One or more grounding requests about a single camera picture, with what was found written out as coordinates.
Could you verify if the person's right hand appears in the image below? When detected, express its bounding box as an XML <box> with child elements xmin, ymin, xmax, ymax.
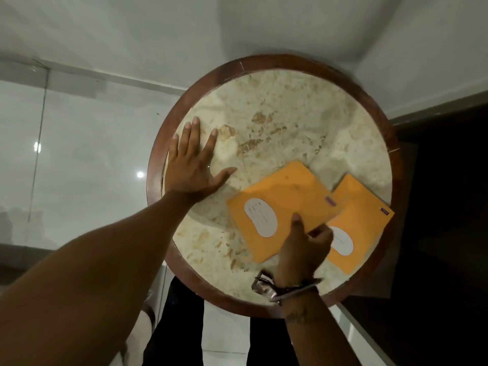
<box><xmin>273</xmin><ymin>213</ymin><xmax>334</xmax><ymax>289</ymax></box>

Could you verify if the person's left hand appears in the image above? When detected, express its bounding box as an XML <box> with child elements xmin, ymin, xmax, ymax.
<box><xmin>164</xmin><ymin>117</ymin><xmax>238</xmax><ymax>205</ymax></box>

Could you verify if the orange notebook with white label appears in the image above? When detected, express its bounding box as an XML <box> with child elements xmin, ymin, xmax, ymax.
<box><xmin>325</xmin><ymin>174</ymin><xmax>395</xmax><ymax>275</ymax></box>
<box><xmin>226</xmin><ymin>160</ymin><xmax>344</xmax><ymax>264</ymax></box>

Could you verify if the person's right forearm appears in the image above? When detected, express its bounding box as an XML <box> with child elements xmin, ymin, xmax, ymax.
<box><xmin>281</xmin><ymin>286</ymin><xmax>363</xmax><ymax>366</ymax></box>

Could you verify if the person's left forearm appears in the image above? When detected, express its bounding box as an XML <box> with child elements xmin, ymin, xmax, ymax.
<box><xmin>0</xmin><ymin>190</ymin><xmax>196</xmax><ymax>366</ymax></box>

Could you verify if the round table with wooden rim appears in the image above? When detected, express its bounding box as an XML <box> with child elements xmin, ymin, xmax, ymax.
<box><xmin>146</xmin><ymin>53</ymin><xmax>403</xmax><ymax>319</ymax></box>

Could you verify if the silver wrist bracelet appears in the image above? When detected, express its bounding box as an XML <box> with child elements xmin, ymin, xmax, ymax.
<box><xmin>251</xmin><ymin>269</ymin><xmax>325</xmax><ymax>306</ymax></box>

